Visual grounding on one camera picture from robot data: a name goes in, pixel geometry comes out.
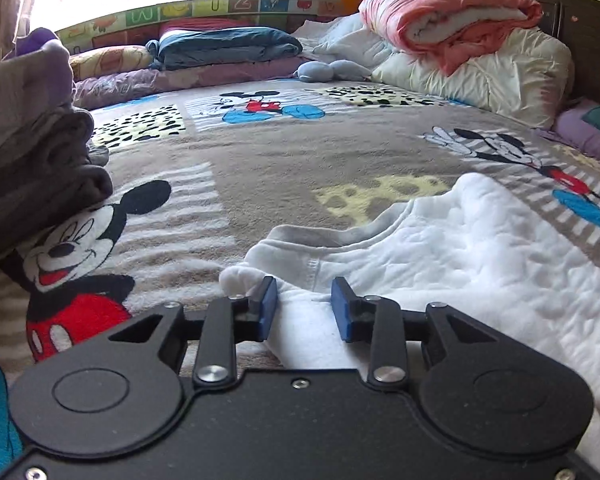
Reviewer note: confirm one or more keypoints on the blue folded blanket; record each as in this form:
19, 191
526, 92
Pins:
225, 47

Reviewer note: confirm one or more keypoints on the dark wooden headboard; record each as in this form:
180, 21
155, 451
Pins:
585, 40

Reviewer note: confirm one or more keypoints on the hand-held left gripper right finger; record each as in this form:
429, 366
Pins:
341, 312

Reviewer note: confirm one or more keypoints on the white comforter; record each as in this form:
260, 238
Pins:
505, 75

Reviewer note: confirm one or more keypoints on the purple pillow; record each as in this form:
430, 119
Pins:
580, 132

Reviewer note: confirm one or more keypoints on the pink folded quilt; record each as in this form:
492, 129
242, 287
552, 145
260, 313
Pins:
430, 15

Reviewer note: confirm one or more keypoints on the light blue plush toy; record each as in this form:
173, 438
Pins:
330, 70

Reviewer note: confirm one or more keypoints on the purple quilt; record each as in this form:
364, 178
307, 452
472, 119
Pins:
180, 80

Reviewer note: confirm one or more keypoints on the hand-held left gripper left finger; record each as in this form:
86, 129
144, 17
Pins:
268, 310

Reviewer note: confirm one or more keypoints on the dark pink folded cloth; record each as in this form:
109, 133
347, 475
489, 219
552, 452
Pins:
200, 25

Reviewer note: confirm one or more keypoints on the yellow pink patterned pillow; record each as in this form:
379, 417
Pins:
110, 60

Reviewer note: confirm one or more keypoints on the cartoon mouse printed blanket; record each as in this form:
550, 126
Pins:
280, 170

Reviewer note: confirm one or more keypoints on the stack of grey folded clothes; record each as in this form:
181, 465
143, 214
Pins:
25, 160

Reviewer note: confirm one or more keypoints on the white quilted sweatshirt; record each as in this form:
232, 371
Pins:
480, 260

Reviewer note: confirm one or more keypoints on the colourful alphabet foam mat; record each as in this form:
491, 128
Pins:
190, 10

